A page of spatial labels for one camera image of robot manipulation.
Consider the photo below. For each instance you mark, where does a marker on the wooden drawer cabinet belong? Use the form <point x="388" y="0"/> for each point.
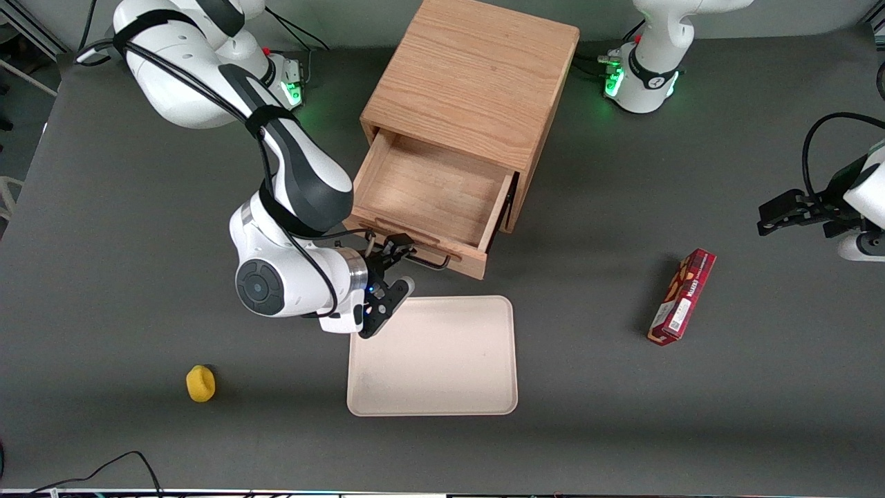
<point x="470" y="76"/>

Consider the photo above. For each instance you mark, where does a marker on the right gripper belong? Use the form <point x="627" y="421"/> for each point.
<point x="379" y="267"/>

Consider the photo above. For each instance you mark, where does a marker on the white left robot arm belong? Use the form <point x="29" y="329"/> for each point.
<point x="653" y="62"/>

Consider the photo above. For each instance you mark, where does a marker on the aluminium frame profile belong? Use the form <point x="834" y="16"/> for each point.
<point x="28" y="31"/>

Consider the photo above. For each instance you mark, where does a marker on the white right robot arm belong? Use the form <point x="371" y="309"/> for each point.
<point x="290" y="173"/>

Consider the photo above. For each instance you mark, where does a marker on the yellow toy banana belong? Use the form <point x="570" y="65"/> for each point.
<point x="200" y="384"/>

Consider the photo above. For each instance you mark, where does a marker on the red snack box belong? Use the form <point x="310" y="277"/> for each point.
<point x="682" y="296"/>

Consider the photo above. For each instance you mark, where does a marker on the cream plastic tray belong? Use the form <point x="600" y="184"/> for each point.
<point x="432" y="356"/>

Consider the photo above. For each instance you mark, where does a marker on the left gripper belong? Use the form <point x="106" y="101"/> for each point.
<point x="832" y="200"/>

